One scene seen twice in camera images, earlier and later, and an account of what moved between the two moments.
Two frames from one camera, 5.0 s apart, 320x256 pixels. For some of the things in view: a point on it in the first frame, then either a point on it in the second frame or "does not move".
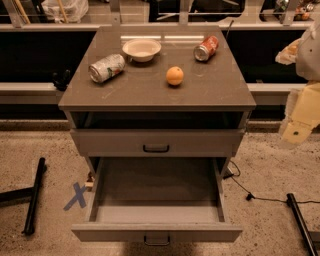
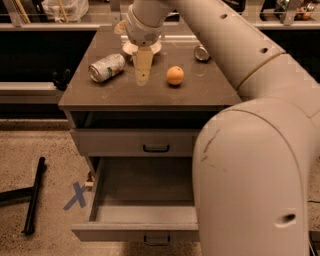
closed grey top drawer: x=157 y=142 does not move
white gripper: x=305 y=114 → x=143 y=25
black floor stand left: x=27 y=194 does not move
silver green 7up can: x=105 y=69 does not move
